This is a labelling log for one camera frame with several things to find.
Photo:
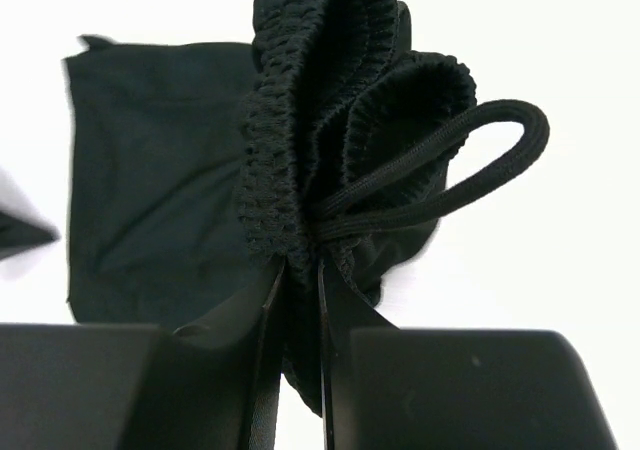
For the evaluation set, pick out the black shorts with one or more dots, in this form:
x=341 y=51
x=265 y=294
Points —
x=193 y=165

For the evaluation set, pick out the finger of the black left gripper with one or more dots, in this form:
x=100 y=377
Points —
x=18 y=235

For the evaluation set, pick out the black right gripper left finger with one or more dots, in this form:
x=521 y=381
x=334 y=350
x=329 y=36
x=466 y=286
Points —
x=211 y=384

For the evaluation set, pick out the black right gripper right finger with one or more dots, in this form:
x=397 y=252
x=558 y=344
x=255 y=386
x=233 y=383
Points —
x=389 y=388

